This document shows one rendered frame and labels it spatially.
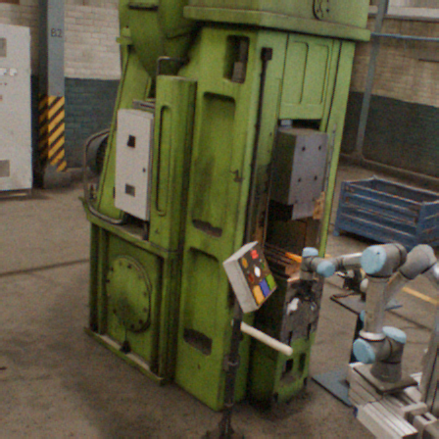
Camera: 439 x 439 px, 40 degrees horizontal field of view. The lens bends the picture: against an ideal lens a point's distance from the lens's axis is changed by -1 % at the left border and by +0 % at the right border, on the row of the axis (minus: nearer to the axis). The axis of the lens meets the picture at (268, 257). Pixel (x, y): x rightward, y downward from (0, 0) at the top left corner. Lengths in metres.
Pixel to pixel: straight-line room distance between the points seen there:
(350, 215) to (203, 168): 4.20
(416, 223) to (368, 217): 0.65
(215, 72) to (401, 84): 8.96
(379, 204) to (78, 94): 4.57
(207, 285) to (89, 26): 6.07
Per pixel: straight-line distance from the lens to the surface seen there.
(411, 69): 12.11
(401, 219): 7.22
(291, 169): 3.39
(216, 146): 3.52
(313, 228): 3.94
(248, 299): 3.03
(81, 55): 9.18
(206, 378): 3.89
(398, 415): 2.81
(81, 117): 9.27
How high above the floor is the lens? 2.23
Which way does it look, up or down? 20 degrees down
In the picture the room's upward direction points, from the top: 7 degrees clockwise
